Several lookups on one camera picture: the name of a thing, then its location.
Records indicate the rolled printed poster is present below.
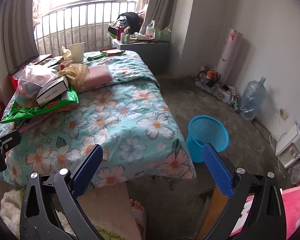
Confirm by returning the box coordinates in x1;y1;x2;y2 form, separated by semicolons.
216;29;243;85

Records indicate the metal balcony railing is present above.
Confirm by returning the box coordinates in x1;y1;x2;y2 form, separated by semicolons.
35;1;137;55

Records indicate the green foil snack bag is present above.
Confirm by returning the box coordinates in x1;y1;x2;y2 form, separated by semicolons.
0;87;80;124

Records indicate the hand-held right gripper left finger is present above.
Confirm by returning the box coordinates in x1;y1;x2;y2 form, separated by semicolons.
19;144;103;240

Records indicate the white appliance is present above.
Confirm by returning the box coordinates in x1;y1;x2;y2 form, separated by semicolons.
275;125;300;169

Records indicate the pink bag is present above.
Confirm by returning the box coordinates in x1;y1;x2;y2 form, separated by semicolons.
230;186;300;240

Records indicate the white power strip board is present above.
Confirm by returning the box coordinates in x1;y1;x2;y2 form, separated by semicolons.
195;80;238;103

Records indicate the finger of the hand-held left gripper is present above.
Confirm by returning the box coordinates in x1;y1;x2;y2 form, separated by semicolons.
0;129;22;153

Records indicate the grey left curtain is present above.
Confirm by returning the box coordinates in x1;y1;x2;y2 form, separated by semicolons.
0;0;39;65

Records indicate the grey curtain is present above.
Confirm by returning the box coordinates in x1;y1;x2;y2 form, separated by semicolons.
0;0;39;65
145;0;184;28

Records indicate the blue plastic wastebasket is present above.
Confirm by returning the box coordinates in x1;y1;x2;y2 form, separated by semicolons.
185;115;230;163

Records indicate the pile of floor wrappers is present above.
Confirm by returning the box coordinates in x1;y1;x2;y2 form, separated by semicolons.
195;69;219;84

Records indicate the yellowish plastic bag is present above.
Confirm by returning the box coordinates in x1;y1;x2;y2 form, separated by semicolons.
59;64;90;88

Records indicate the grey right curtain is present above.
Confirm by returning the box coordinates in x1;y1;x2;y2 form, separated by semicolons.
145;0;184;28

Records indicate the floral quilted blanket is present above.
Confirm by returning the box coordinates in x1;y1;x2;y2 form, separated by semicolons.
0;50;198;188

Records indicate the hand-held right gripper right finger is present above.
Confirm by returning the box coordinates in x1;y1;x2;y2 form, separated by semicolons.
202;142;287;240

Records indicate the white plastic jug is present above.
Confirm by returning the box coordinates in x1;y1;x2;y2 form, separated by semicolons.
146;20;157;34

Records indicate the person's leg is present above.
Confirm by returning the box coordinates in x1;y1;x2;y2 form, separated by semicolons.
77;182;145;240

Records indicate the grey bedside cabinet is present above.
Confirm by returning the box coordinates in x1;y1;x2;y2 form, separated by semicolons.
112;39;170;75

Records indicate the pink towel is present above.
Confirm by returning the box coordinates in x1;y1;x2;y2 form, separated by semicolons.
82;65;113;89

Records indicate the black and white window box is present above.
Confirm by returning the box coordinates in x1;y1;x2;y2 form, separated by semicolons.
36;75;69;108

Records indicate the clear plastic bag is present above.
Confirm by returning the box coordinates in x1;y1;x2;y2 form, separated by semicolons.
14;64;60;107

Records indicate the green plastic basket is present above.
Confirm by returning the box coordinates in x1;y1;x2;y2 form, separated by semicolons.
155;29;172;42

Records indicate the tissue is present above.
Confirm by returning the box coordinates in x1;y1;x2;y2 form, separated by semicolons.
61;45;73;62

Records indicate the white and green fluffy rug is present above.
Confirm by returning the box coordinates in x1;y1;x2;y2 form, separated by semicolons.
0;189;73;240

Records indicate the white paper cup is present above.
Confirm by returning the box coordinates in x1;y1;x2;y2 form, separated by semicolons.
69;42;85;63

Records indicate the black bag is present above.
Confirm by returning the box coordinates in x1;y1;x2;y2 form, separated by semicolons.
116;12;142;34

